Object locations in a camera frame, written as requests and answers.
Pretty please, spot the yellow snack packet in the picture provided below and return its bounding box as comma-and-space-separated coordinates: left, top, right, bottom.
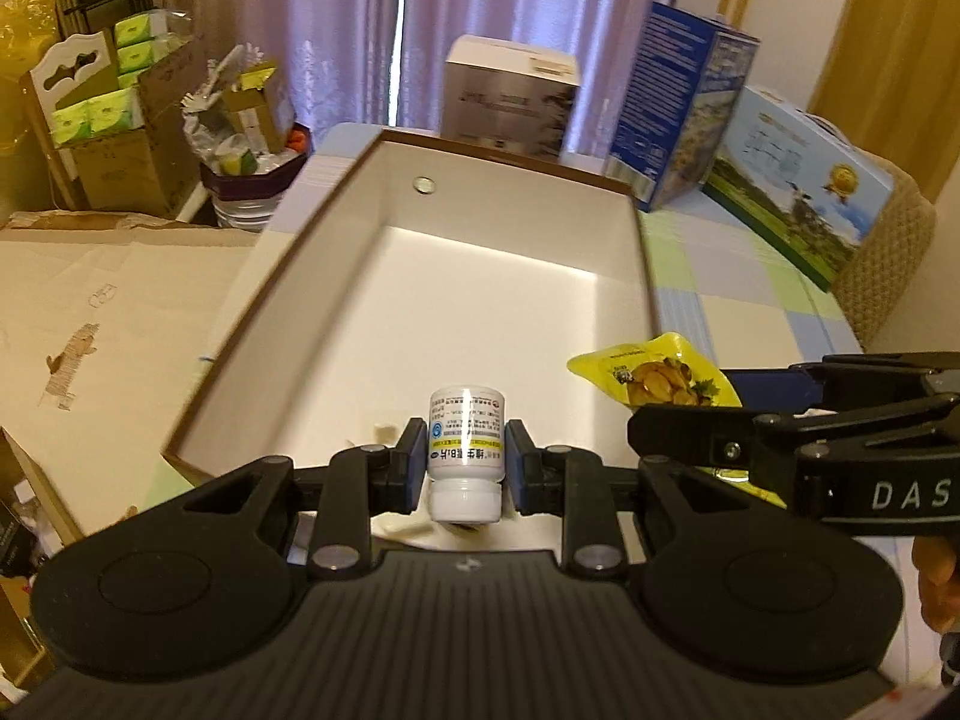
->
565, 330, 786, 508

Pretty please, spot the white medicine bottle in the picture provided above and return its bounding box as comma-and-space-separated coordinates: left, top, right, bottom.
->
428, 385, 505, 525

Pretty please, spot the cream plastic tray piece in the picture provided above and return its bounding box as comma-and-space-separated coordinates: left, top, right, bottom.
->
373, 422, 402, 447

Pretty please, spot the person right hand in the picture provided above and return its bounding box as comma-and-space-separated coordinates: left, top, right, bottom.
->
911, 536, 960, 634

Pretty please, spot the large brown white storage box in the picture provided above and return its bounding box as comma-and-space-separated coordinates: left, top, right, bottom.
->
164, 132, 658, 551

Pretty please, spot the milk carton box with cow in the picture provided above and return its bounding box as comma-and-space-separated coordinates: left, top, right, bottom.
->
701, 86, 893, 291

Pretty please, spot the beige embroidered bedding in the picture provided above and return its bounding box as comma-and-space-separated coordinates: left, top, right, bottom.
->
2, 224, 256, 543

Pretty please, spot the blue tall carton box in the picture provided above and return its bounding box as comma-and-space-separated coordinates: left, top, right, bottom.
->
605, 2, 760, 211

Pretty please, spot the dark red trash bin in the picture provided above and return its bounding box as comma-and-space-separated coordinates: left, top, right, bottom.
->
181, 44, 313, 232

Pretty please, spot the white J10 humidifier box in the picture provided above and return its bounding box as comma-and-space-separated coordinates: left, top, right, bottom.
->
439, 34, 581, 163

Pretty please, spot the cardboard box with tissues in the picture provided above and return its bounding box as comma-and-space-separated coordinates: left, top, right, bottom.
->
20, 8, 205, 218

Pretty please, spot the purple curtain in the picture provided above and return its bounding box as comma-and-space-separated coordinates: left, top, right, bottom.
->
155, 0, 669, 154

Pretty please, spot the white cutout cardboard panel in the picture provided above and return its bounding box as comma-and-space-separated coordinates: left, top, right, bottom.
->
21, 31, 119, 127

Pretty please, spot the yellow plastic bag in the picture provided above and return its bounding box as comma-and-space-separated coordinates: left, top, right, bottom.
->
0, 0, 59, 156

